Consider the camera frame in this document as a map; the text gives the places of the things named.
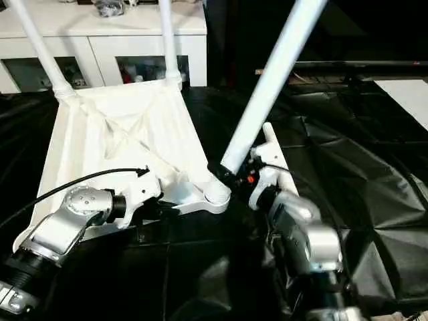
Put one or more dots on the white plastic table top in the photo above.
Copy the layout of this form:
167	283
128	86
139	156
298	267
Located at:
100	140

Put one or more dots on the white plastic table leg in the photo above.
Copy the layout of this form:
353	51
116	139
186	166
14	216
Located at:
274	67
40	47
277	143
168	43

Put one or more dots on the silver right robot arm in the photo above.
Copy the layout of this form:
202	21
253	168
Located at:
307	234

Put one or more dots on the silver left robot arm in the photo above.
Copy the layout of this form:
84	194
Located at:
67	227

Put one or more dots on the small tan label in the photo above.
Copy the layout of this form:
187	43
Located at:
259	71

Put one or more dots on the black plastic mat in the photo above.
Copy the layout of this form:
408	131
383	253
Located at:
368	167

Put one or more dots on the white printed carton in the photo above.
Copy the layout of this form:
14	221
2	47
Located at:
148	72

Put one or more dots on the small white cup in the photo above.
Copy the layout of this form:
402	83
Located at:
139	79

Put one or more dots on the small red figure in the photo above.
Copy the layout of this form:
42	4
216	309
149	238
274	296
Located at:
127	75

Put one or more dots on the tall black cabinet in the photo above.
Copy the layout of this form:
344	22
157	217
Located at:
230	36

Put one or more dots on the black horizontal bar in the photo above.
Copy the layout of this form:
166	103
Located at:
361	64

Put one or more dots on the white flat board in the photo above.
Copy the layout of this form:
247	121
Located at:
404	97

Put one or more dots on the white cabinet with glass doors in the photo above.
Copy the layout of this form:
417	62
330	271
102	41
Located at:
100	30

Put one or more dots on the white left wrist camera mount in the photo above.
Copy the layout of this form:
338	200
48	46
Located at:
140	190

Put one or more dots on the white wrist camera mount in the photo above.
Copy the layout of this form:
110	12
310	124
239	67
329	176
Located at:
140	190
267	160

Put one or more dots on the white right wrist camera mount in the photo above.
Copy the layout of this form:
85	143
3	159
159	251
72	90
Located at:
267	160

